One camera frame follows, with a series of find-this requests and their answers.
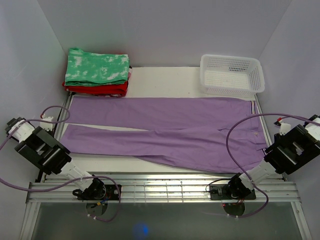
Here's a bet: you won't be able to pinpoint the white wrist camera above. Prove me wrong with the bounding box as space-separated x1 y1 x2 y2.
273 116 292 136
39 113 54 132

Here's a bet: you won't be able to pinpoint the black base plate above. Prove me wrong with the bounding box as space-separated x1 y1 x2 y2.
208 183 257 200
72 184 122 201

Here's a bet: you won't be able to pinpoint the green white patterned folded garment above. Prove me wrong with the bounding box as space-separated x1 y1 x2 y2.
64 48 130 87

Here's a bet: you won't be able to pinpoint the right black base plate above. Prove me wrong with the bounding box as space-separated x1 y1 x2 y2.
208 183 257 200

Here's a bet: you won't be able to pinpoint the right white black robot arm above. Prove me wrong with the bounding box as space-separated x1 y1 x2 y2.
224 115 320 199

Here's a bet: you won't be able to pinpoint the purple trousers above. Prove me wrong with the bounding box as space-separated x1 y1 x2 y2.
60 96 267 173

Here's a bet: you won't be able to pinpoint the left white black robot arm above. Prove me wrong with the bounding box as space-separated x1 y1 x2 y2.
5 117 107 201

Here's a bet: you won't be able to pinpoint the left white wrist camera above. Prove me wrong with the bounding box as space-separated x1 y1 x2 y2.
39 113 54 132

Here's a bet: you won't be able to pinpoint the white perforated plastic basket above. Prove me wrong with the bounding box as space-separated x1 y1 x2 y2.
199 54 265 98

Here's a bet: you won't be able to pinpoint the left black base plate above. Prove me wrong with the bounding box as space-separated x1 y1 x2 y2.
72 184 122 201

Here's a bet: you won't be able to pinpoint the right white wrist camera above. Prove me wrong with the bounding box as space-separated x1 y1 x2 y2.
273 116 292 136

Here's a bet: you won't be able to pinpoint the red folded garment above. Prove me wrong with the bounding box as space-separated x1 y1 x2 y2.
62 65 133 98

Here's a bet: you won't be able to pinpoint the aluminium rail frame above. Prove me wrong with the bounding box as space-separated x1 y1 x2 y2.
20 94 313 240

